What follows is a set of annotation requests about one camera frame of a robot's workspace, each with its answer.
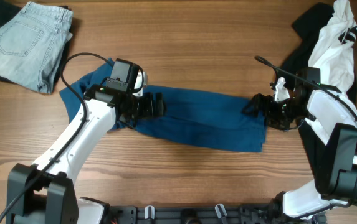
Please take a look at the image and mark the dark blue shirt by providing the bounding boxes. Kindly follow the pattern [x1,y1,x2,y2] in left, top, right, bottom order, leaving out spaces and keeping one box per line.
[59,58,268,153]

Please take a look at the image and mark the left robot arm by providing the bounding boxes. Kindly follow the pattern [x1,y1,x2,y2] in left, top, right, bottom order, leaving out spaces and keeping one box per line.
[0,58,166,224]

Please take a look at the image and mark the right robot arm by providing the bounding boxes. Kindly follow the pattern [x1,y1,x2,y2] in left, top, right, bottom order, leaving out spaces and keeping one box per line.
[242,67,357,223]

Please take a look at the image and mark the white shirt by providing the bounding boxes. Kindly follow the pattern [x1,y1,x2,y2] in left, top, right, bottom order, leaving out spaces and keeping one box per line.
[302,0,357,147]

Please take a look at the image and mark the black garment at right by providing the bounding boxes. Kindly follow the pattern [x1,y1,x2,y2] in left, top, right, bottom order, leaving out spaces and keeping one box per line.
[279,2,357,175]

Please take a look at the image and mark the light blue folded jeans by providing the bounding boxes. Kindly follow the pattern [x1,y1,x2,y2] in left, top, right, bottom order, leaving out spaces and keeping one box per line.
[0,1,74,95]

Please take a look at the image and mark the black right camera cable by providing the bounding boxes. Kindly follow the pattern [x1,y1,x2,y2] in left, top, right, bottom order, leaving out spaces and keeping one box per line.
[254,55,357,218]

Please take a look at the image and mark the black camera cable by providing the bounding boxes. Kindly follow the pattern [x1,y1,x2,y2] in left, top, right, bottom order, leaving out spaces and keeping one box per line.
[0,52,114,224]
[254,55,357,218]

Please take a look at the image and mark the black left camera cable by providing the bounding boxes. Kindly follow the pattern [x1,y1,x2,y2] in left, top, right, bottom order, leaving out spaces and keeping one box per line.
[0,52,114,224]

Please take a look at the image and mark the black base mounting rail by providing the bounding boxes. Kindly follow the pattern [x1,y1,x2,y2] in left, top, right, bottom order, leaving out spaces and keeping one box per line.
[102,204,327,224]

